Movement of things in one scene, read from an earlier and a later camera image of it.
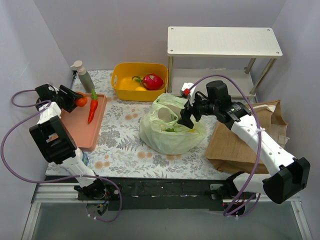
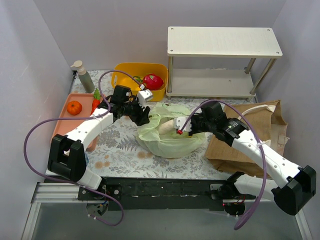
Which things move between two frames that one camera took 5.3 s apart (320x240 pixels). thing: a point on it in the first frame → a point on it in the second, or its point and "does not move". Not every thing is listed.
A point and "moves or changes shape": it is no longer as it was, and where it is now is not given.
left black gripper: (70, 98) → (137, 113)
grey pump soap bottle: (84, 77) does not move
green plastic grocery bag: (161, 132) moves or changes shape
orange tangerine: (81, 101) moves or changes shape
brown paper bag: (227, 151) does not move
